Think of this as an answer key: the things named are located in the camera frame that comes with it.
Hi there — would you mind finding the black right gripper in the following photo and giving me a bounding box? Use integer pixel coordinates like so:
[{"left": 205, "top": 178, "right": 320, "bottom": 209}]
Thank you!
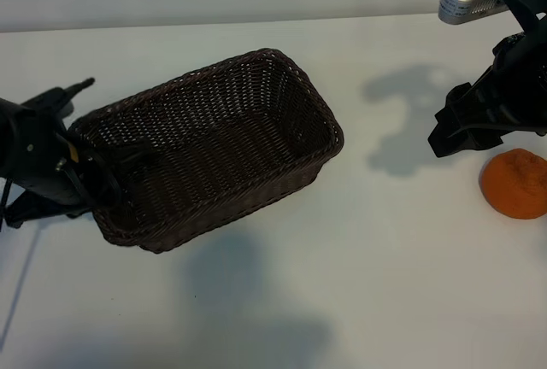
[{"left": 427, "top": 59, "right": 547, "bottom": 159}]

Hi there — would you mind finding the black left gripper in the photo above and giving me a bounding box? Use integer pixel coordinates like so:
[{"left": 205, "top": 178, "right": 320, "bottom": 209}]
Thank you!
[{"left": 46, "top": 129, "right": 151, "bottom": 214}]

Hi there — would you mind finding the orange fruit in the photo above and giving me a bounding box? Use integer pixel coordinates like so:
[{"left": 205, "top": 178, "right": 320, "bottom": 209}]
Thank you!
[{"left": 478, "top": 148, "right": 547, "bottom": 220}]

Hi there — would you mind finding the dark brown wicker basket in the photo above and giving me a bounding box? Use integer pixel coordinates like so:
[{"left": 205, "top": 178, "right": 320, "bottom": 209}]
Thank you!
[{"left": 67, "top": 47, "right": 345, "bottom": 255}]

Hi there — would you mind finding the black cable loop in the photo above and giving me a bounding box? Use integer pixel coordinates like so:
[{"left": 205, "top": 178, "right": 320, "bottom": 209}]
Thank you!
[{"left": 63, "top": 142, "right": 125, "bottom": 213}]

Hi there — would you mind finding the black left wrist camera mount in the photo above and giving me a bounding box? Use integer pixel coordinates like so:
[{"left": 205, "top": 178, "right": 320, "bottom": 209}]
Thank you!
[{"left": 20, "top": 77, "right": 96, "bottom": 114}]

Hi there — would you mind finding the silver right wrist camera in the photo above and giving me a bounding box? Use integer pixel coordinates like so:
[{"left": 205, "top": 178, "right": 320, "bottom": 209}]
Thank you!
[{"left": 438, "top": 0, "right": 506, "bottom": 26}]

